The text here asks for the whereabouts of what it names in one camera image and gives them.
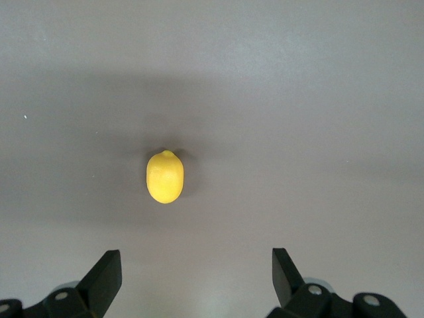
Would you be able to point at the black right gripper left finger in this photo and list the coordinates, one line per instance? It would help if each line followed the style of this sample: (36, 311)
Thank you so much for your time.
(99, 285)

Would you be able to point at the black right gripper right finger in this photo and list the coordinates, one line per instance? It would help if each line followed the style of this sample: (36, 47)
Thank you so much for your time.
(288, 285)

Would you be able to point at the yellow lemon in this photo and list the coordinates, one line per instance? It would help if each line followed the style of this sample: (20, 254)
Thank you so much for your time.
(165, 177)

